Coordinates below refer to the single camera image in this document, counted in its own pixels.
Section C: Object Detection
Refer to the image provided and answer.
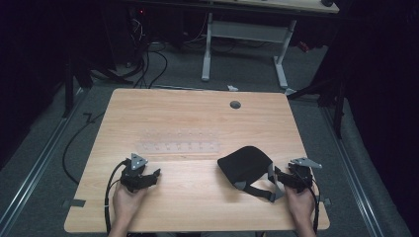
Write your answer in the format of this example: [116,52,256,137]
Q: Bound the black metal stand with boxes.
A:
[286,73,348,140]
[61,48,134,119]

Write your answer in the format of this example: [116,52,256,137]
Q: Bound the black floor cable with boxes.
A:
[61,112,106,186]

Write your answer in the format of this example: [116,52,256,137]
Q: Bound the person's left hand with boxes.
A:
[112,182,149,225]

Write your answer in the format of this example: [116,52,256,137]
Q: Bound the person's right hand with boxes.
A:
[284,185,316,229]

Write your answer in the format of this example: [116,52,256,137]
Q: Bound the clear plastic tray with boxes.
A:
[135,129,222,154]

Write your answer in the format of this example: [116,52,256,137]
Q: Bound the white desk frame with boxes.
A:
[200,0,341,91]

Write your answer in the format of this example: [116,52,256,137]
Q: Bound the bundle of black floor cables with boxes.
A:
[125,40,169,90]

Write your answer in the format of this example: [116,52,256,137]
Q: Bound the metal floor rail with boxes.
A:
[320,106,385,237]
[0,88,89,237]

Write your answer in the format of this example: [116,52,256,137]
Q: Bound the hand-held gripper black cable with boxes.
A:
[104,159,130,235]
[308,179,322,235]

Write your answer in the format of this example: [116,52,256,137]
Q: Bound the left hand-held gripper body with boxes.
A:
[120,152,149,194]

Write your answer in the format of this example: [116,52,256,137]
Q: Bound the right hand-held gripper black cable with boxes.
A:
[308,179,322,235]

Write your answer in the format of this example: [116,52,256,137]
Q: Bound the left hand-held gripper black cable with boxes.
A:
[104,159,130,235]

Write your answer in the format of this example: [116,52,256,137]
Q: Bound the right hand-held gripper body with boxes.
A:
[287,156,323,195]

